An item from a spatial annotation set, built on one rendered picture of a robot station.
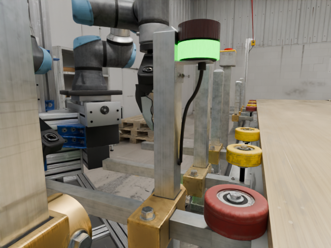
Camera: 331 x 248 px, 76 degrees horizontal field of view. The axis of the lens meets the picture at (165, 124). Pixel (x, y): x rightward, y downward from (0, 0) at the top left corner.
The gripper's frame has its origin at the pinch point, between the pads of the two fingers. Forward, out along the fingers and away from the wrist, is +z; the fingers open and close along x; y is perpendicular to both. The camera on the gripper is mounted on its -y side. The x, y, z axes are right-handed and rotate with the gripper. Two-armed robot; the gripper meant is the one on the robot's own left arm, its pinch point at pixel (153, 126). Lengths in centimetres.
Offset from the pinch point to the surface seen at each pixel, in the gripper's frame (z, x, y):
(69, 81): -18, 155, 266
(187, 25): -17.9, -6.9, -22.7
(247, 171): 33, -43, 53
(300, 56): -108, -404, 666
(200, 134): 2.6, -12.3, 3.0
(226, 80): -13, -30, 51
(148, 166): 12.9, 2.4, 5.5
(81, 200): 9.6, 10.9, -19.1
